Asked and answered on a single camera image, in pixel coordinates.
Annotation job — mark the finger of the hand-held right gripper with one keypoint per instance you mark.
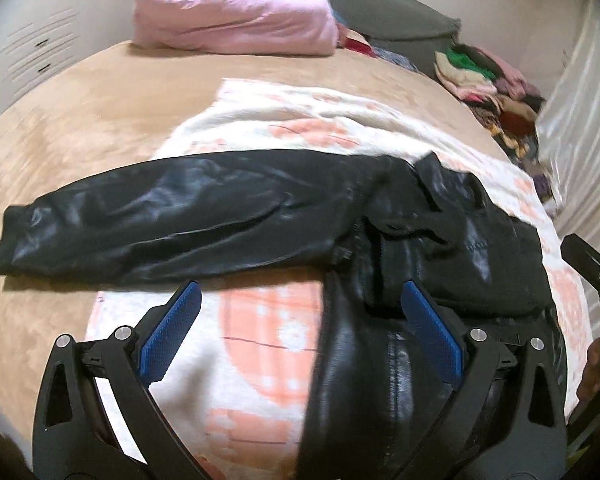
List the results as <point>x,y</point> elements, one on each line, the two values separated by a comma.
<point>592,267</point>

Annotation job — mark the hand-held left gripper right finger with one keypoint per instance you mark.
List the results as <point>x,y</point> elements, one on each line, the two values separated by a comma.
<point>430,330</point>

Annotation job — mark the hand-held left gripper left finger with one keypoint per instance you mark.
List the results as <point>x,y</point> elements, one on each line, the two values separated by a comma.
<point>172,330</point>

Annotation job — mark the black leather jacket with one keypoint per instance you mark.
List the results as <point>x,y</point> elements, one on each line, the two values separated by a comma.
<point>205,220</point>

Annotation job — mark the plastic bag of clothes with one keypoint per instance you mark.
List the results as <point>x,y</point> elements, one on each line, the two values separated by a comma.
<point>542,185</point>

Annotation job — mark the pile of folded clothes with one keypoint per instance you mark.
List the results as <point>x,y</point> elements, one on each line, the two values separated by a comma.
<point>480,80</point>

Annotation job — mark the white orange printed blanket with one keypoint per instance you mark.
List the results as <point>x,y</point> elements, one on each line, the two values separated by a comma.
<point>260,330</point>

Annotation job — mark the cream satin curtain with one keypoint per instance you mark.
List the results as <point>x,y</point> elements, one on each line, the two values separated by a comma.
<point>580,110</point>

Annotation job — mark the tan bed cover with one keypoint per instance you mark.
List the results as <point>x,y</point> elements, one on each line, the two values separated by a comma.
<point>105,110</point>

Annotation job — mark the blue patterned cloth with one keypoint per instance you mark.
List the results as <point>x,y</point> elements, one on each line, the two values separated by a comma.
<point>395,60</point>

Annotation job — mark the red cloth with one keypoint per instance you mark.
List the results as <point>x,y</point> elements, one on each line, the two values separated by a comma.
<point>357,45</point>

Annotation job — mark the grey headboard cushion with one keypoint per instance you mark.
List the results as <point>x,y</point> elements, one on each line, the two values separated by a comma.
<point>380,15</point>

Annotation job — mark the pink quilt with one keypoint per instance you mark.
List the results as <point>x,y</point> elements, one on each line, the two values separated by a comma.
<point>230,15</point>

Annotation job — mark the white wardrobe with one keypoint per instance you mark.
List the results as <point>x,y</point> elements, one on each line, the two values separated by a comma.
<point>40,35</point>

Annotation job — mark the teal cloth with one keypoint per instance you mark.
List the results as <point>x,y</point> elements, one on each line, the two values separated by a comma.
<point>340,19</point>

